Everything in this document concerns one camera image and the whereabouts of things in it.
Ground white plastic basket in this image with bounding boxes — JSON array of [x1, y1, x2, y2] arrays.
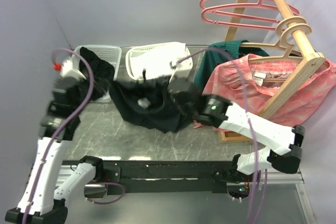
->
[[125, 41, 194, 83]]

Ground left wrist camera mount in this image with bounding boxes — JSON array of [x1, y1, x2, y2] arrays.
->
[[53, 56, 86, 81]]

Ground beige wooden hanger front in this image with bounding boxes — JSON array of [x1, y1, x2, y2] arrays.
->
[[248, 22, 330, 71]]

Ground beige wooden hanger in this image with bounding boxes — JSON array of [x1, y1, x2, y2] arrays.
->
[[248, 22, 330, 71], [239, 15, 308, 58]]

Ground white cloth in basket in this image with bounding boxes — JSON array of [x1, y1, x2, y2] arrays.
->
[[129, 41, 190, 78]]

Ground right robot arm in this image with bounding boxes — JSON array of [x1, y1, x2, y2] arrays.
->
[[167, 78, 305, 184]]

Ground aluminium frame rail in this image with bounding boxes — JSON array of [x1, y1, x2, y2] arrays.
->
[[14, 163, 316, 224]]

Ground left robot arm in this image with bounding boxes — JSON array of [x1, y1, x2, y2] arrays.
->
[[5, 77, 106, 223]]

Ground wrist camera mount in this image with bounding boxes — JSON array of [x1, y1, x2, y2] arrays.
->
[[170, 60, 193, 82], [53, 56, 86, 81]]

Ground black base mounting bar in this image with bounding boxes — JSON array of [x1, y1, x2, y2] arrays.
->
[[72, 159, 260, 196]]

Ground green shorts on rack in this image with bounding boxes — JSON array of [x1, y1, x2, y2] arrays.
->
[[194, 40, 269, 90]]

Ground beige wooden hanger rear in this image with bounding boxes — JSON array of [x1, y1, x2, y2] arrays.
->
[[239, 15, 308, 58]]

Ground pink hanger front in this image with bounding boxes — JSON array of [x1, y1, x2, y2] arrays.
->
[[201, 0, 300, 31]]

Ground pink patterned shorts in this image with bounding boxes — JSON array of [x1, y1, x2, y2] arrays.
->
[[194, 52, 335, 126]]

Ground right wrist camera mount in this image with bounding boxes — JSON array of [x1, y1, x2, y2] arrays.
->
[[170, 60, 193, 82]]

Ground grey plastic basket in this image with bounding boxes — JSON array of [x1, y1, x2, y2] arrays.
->
[[75, 45, 122, 103]]

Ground wooden clothes rack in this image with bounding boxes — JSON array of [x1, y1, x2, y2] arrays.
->
[[217, 0, 326, 144]]

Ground dark navy shorts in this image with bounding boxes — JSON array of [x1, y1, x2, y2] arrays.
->
[[78, 47, 192, 133]]

